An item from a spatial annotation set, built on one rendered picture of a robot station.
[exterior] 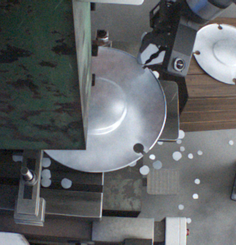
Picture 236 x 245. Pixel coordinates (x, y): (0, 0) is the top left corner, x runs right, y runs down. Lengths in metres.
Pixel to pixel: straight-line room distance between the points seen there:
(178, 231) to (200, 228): 0.67
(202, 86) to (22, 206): 0.83
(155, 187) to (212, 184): 0.32
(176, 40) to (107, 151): 0.25
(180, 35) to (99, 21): 1.25
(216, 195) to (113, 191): 0.80
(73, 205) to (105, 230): 0.10
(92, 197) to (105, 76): 0.26
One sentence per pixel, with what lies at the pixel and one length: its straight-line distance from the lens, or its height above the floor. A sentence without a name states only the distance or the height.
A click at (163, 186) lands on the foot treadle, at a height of 0.16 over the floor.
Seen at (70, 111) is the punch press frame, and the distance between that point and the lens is 0.32.
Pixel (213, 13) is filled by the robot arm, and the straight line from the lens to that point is 0.64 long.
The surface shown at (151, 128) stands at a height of 0.78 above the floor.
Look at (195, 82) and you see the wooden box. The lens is 1.32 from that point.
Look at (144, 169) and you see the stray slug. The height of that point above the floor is 0.65.
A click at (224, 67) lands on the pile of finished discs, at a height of 0.35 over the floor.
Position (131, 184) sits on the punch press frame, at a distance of 0.83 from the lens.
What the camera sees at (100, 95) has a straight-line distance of 0.75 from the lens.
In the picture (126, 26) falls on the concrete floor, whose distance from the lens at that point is 1.87.
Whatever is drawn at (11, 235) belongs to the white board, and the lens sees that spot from 0.92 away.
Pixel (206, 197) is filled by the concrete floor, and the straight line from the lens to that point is 1.55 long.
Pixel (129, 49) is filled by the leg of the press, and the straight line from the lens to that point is 0.99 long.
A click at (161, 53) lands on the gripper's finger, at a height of 0.84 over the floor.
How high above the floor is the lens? 1.45
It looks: 67 degrees down
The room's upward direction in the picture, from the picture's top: 6 degrees clockwise
